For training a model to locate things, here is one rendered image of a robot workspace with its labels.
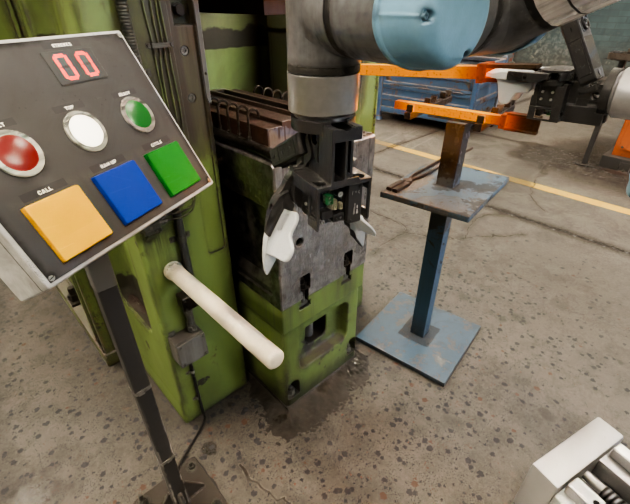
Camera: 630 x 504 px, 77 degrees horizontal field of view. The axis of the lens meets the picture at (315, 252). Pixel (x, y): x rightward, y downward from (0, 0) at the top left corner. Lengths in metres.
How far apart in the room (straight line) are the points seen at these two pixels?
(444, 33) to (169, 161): 0.49
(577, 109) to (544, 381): 1.22
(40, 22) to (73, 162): 0.74
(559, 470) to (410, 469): 0.88
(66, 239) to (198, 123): 0.58
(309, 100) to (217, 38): 1.06
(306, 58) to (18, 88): 0.37
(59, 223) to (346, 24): 0.40
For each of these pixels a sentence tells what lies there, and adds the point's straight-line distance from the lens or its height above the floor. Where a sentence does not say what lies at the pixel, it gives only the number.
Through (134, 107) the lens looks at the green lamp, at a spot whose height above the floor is 1.10.
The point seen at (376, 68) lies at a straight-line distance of 1.02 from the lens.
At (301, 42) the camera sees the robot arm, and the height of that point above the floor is 1.21.
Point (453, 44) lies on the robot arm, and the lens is 0.34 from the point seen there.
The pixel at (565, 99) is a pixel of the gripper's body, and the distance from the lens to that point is 0.83.
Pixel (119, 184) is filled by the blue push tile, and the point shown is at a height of 1.02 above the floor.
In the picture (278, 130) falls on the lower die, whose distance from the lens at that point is 1.02.
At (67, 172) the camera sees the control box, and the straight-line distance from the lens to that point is 0.61.
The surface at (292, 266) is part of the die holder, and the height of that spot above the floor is 0.61.
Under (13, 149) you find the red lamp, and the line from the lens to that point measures 0.59.
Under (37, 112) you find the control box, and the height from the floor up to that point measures 1.12.
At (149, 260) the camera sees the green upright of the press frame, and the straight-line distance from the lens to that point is 1.11.
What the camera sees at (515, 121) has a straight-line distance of 1.22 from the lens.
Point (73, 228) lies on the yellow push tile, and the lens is 0.58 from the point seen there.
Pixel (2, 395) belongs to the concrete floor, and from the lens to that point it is 1.95.
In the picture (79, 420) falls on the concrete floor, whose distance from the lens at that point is 1.72.
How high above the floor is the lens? 1.24
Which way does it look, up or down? 32 degrees down
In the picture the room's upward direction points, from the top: straight up
